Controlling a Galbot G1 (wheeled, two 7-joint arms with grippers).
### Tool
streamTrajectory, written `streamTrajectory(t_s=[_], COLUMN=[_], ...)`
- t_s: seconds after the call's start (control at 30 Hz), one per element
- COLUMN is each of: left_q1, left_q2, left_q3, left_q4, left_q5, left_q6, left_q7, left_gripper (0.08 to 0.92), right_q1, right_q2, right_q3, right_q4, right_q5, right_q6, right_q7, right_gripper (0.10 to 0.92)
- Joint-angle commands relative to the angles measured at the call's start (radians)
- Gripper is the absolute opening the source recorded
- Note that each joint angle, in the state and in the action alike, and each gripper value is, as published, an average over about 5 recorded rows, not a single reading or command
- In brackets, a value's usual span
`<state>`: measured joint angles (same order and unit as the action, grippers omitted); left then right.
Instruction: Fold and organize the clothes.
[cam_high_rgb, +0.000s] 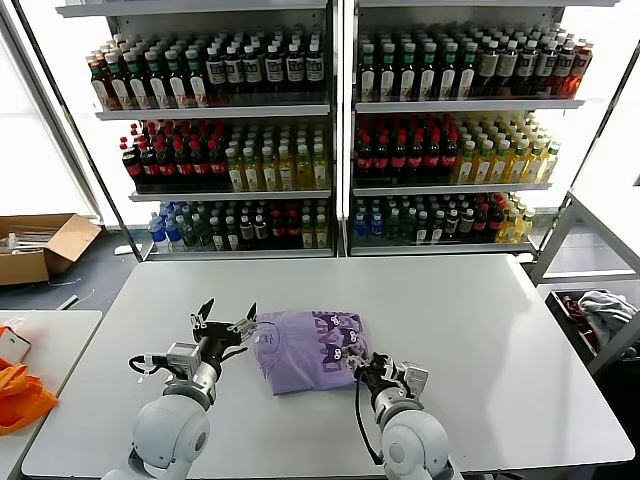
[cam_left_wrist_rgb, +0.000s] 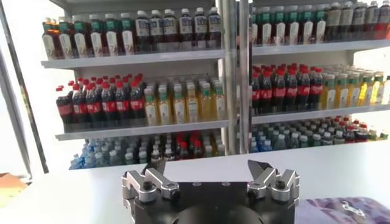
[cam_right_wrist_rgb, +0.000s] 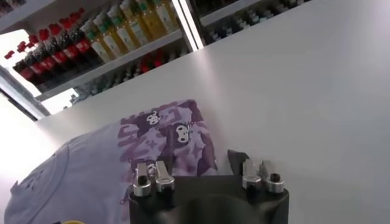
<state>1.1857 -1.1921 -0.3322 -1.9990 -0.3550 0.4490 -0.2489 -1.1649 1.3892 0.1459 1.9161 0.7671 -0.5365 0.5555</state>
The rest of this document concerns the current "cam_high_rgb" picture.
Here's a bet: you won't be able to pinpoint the grey metal shelf unit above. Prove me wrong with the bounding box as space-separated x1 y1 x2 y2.
56 0 346 261
344 0 587 258

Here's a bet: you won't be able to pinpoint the black storage bin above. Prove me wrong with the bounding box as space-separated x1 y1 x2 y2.
544 287 640 373

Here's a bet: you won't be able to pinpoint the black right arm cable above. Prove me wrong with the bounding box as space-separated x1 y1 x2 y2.
354 382 384 466

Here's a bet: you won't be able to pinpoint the grey metal frame cart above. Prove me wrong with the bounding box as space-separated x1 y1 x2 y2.
528 188 640 376

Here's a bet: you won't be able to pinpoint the dark tea bottle green cap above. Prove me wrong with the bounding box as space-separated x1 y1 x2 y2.
145 47 169 109
458 40 479 98
124 48 150 109
418 41 439 99
359 42 378 100
438 40 459 99
166 46 189 108
398 41 419 100
186 46 210 108
378 42 398 100
107 50 130 110

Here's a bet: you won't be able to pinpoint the yellow juice bottle green label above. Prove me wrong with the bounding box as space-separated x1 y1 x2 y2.
244 146 263 191
261 146 280 191
474 139 494 184
278 144 296 190
455 140 477 184
525 139 546 183
542 142 561 183
227 147 247 192
313 143 331 189
492 139 511 184
508 138 529 183
295 143 314 190

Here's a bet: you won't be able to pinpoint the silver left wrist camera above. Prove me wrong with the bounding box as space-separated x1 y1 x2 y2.
165 342 201 376

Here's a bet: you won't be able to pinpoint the red tea bottle white cap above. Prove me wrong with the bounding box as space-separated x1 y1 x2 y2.
89 54 110 111
572 42 595 96

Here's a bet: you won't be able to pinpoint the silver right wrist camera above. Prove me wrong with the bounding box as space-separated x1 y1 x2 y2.
399 364 430 396

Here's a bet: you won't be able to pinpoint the dark slanted metal post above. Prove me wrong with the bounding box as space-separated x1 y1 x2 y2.
12 0 144 261

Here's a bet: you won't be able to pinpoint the small white orange box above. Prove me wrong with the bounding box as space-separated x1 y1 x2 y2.
0 323 34 363

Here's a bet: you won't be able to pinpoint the purple printed T-shirt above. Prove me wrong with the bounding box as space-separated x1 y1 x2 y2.
252 309 374 399

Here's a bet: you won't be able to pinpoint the dark bottle blue white label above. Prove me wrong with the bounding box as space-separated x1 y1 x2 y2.
225 44 245 95
206 45 227 95
537 39 559 95
305 42 325 94
285 42 305 94
554 40 576 96
518 39 539 95
244 44 264 95
264 43 285 95

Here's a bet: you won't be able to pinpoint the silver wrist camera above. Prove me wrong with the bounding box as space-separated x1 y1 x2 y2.
165 342 201 376
399 364 430 396

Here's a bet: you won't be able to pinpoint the dark bottle beige label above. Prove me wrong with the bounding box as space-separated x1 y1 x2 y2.
479 39 501 96
499 39 520 95

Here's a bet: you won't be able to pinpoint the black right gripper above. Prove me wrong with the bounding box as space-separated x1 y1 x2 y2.
348 349 401 391

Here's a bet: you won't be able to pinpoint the open cardboard box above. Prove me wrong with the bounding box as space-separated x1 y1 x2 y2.
0 212 103 285

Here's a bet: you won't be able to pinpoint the orange fabric bag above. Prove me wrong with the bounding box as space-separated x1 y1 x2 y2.
0 356 60 434

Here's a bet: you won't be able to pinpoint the dark red garment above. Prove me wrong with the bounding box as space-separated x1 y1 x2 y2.
562 293 601 350

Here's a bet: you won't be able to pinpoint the grey crumpled garment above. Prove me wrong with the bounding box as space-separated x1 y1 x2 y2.
577 289 639 345

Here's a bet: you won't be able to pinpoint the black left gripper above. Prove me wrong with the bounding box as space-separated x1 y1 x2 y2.
189 298 259 369

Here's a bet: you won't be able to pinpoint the white foam strips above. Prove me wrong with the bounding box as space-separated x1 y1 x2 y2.
7 226 54 253

